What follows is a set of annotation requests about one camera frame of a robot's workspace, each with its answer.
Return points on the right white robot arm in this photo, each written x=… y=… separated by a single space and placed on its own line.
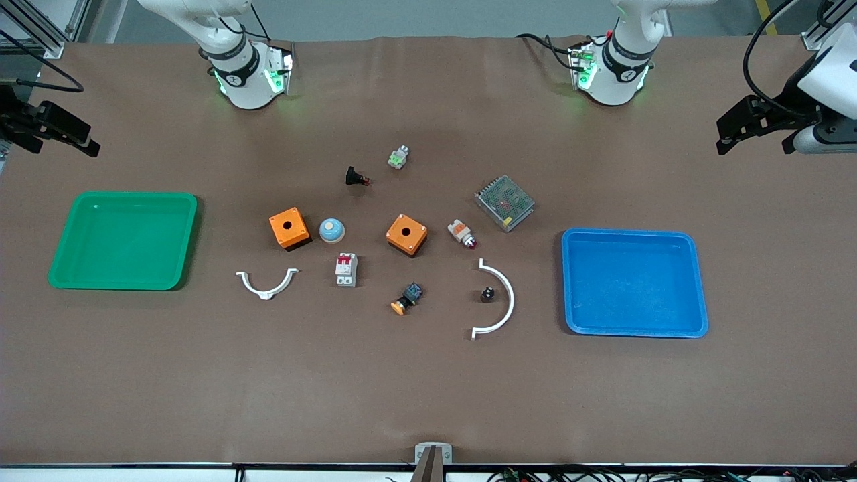
x=248 y=87

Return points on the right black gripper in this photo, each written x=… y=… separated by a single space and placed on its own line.
x=20 y=120

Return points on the blue white dome button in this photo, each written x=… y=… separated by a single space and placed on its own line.
x=332 y=230

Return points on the orange blue push button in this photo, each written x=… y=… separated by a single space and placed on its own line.
x=408 y=298

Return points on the blue plastic tray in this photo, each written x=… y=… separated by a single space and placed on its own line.
x=636 y=281

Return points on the black red switch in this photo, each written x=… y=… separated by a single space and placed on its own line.
x=353 y=176

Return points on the aluminium frame profile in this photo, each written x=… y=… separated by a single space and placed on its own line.
x=830 y=23
x=40 y=30

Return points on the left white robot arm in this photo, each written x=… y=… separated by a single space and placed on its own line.
x=616 y=87

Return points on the green plastic tray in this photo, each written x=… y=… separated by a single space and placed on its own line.
x=120 y=241

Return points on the large white curved bracket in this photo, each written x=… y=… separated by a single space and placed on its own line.
x=510 y=298

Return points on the white red circuit breaker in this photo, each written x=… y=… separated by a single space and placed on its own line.
x=346 y=270

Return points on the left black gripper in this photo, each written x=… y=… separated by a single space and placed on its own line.
x=785 y=110

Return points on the metal mesh power supply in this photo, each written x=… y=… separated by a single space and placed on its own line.
x=505 y=203

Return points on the small white curved bracket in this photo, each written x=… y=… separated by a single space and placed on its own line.
x=266 y=293

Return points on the green white indicator light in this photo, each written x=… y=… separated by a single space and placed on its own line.
x=398 y=157

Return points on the orange button enclosure box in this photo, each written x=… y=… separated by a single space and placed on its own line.
x=415 y=238
x=298 y=231

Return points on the brown table mat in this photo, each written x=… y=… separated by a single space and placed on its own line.
x=428 y=388

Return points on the red orange white push button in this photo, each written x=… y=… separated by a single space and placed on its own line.
x=460 y=231

